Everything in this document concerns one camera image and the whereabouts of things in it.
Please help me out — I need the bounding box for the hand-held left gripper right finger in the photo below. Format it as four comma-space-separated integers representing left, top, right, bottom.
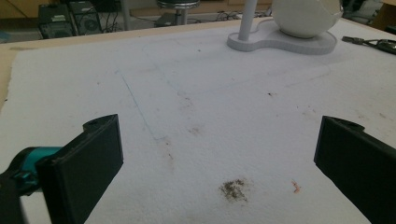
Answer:
313, 115, 396, 224

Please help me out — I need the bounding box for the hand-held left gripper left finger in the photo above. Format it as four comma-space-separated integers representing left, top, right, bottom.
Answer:
0, 113, 124, 224

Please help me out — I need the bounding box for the black tool on table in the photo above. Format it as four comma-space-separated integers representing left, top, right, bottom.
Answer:
341, 35, 396, 56

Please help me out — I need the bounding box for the white stand base with pole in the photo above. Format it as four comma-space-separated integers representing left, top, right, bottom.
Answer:
226, 0, 338, 56

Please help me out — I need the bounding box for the black computer tower with fan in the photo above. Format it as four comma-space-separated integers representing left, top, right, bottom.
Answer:
68, 0, 103, 36

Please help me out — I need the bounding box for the white round bowl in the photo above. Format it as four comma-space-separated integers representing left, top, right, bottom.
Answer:
271, 0, 344, 39

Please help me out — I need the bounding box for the metal table leg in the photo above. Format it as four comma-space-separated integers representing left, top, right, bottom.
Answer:
120, 0, 132, 32

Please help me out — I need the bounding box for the stool with metal pedestal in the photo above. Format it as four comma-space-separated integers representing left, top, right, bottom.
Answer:
153, 0, 201, 28

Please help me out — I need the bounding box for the tangle of black cables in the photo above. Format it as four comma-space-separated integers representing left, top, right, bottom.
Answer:
186, 9, 274, 24

